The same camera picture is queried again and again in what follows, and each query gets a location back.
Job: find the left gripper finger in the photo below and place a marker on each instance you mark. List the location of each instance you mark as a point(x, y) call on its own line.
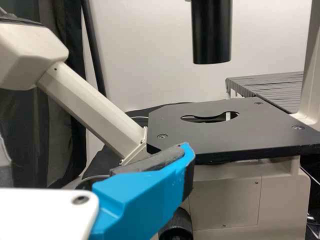
point(145, 195)

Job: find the cream microscope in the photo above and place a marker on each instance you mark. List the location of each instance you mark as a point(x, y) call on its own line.
point(225, 130)

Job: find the black platform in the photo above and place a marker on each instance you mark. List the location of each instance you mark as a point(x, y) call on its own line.
point(275, 90)

